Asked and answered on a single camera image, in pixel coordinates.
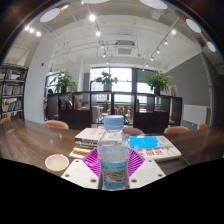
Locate tall dark bookshelf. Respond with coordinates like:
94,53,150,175
0,63,29,121

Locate blue-covered book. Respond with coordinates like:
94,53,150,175
128,134,174,150

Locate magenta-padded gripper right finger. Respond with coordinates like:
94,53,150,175
128,148,167,190

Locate ceiling air conditioner unit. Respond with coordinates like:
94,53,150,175
114,40,137,57

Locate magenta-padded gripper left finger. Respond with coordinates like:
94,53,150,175
61,148,102,190

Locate ceiling lights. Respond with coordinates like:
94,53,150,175
23,0,217,66

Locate potted green plant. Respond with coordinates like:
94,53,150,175
144,70,173,95
95,71,119,92
53,70,78,94

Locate cream paper cup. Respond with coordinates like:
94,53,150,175
44,153,70,172

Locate clear blue-capped water bottle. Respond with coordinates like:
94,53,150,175
97,114,133,191

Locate stack of books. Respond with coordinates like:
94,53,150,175
68,127,106,160

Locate white board panel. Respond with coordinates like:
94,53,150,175
183,104,208,126

